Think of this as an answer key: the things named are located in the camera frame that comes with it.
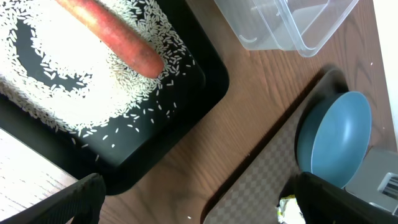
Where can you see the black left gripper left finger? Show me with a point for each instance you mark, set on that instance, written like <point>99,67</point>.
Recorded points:
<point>80,202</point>

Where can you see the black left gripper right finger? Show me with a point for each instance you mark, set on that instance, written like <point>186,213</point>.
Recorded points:
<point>322,202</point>

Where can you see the dark blue plate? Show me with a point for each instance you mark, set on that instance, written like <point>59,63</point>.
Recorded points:
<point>334,137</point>

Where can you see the pile of white rice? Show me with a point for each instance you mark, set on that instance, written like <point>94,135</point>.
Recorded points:
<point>55,69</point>

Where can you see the orange carrot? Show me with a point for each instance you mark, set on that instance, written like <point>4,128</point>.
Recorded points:
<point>117,35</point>

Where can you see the grey dishwasher rack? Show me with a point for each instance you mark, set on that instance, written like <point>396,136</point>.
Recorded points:
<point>376,180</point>

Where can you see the black waste tray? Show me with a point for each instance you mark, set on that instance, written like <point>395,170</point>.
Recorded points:
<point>126,148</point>

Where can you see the crumpled white paper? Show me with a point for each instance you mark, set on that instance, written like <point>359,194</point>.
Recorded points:
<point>289,212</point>

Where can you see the brown serving tray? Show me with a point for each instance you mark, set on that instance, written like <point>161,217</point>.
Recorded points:
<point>252,193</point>

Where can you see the clear plastic bin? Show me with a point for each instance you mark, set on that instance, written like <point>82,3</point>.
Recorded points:
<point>301,25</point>

